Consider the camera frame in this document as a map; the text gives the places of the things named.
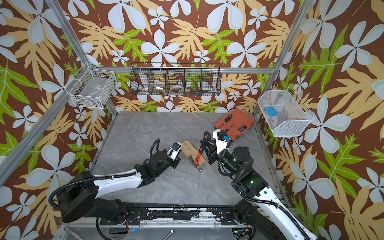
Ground black wire basket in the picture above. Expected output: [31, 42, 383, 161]
[128, 63, 222, 96]

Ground white wire basket left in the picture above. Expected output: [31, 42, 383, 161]
[65, 64, 117, 109]

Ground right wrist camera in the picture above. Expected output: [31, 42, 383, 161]
[213, 129, 232, 154]

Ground red plastic tool case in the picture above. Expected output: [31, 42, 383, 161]
[214, 109, 256, 141]

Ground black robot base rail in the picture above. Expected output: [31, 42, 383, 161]
[98, 202, 262, 226]

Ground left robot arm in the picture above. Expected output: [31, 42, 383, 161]
[48, 147, 181, 225]

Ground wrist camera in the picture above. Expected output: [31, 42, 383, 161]
[213, 129, 232, 154]
[167, 142, 182, 161]

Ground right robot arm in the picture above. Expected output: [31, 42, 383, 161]
[197, 129, 318, 240]

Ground red black claw hammer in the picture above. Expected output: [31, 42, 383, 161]
[188, 148, 203, 172]

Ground white mesh basket right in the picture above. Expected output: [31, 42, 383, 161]
[258, 87, 315, 138]

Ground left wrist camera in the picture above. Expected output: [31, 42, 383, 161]
[167, 142, 182, 161]

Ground blue object in basket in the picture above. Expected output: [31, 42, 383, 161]
[265, 107, 279, 117]

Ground wooden block with nails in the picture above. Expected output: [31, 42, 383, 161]
[182, 140, 206, 168]

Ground yellow black screwdriver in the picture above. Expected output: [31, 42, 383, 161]
[224, 114, 233, 124]

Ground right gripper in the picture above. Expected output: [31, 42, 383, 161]
[202, 139, 243, 180]

